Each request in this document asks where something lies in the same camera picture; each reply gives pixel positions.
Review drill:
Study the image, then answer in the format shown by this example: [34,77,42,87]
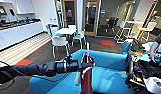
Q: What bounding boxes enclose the white square table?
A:
[54,27,78,43]

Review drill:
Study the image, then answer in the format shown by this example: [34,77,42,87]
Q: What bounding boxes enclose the white hanger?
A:
[80,50,94,68]

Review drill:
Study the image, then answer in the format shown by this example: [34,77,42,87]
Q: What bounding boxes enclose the white round object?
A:
[144,77,161,94]

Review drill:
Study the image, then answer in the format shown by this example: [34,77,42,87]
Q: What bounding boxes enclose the white high table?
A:
[123,19,145,41]

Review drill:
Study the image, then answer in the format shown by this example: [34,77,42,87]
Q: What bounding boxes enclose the white high stool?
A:
[113,20,130,44]
[146,21,159,34]

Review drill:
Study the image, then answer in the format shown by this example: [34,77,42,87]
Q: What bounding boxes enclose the red jacket with white sleeves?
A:
[74,52,96,94]

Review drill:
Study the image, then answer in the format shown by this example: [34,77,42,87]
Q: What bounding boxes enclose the person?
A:
[152,31,161,64]

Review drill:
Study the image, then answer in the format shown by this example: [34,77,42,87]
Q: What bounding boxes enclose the white upper kitchen cabinets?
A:
[10,0,36,16]

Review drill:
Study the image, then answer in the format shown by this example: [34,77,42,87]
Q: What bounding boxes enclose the white chair with teal seat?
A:
[50,35,71,59]
[49,26,61,37]
[71,29,88,50]
[67,24,78,30]

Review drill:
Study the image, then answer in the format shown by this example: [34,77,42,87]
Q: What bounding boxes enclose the white kitchen counter cabinets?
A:
[0,20,45,54]

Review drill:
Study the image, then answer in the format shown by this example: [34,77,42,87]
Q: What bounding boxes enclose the black bag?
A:
[129,38,147,54]

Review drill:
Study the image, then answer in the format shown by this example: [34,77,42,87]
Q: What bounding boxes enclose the yellow high stool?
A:
[137,26,154,43]

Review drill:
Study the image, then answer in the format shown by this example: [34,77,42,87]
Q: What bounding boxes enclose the black office chair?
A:
[105,17,119,32]

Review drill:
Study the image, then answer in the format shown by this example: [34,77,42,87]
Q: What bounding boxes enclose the black equipment cart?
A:
[124,53,161,94]

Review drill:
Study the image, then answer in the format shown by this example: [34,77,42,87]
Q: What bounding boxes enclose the wood framed glass door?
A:
[83,0,102,37]
[61,0,78,29]

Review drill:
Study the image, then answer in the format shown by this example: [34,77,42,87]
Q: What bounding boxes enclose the blue sofa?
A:
[28,49,135,94]

